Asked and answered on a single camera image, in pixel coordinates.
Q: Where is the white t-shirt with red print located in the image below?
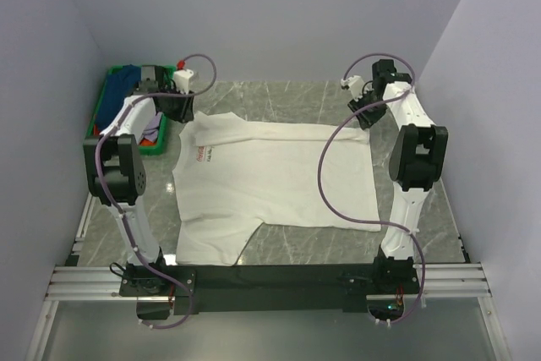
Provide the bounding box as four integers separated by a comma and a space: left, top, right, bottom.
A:
172, 112, 380, 265

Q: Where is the lavender t-shirt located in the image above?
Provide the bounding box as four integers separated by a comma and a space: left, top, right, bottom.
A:
141, 112, 163, 136

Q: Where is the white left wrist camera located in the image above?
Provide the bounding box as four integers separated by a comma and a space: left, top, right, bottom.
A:
172, 60, 198, 94

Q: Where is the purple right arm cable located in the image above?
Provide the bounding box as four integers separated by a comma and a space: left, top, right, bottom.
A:
316, 52, 426, 326

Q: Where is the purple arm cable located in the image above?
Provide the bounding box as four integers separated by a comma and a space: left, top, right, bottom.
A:
95, 53, 217, 331
316, 52, 426, 326

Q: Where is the orange t-shirt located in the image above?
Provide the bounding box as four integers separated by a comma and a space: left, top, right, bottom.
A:
93, 125, 158, 149

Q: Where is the green plastic crate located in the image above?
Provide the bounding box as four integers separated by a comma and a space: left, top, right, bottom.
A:
86, 65, 169, 156

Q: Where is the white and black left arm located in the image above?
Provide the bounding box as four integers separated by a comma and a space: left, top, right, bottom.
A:
83, 65, 194, 298

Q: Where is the navy blue t-shirt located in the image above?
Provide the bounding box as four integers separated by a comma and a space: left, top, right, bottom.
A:
94, 64, 141, 131

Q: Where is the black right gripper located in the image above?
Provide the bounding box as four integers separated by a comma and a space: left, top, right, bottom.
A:
347, 90, 387, 130

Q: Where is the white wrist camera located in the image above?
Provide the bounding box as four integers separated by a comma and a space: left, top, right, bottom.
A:
340, 75, 365, 100
172, 60, 198, 94

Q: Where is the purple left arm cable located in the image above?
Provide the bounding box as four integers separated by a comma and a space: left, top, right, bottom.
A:
95, 53, 217, 331

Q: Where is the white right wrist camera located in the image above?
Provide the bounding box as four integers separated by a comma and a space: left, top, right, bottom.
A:
340, 75, 365, 100

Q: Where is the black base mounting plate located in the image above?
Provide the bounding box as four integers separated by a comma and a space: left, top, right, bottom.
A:
119, 264, 421, 315

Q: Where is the aluminium frame rail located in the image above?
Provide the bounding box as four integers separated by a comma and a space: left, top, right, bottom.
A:
23, 157, 515, 361

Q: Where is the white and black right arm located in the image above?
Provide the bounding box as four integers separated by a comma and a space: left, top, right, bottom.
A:
341, 53, 449, 293

